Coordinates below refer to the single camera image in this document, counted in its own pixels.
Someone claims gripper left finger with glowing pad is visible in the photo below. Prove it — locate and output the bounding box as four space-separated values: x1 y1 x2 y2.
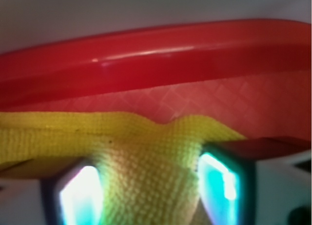
40 159 104 225

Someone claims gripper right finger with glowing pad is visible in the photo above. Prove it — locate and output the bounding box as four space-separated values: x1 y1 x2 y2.
197 137 312 225

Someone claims yellow cloth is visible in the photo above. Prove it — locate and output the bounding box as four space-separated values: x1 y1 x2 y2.
0 112 244 225

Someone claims red plastic tray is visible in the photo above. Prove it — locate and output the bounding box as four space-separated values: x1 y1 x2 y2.
0 19 312 160

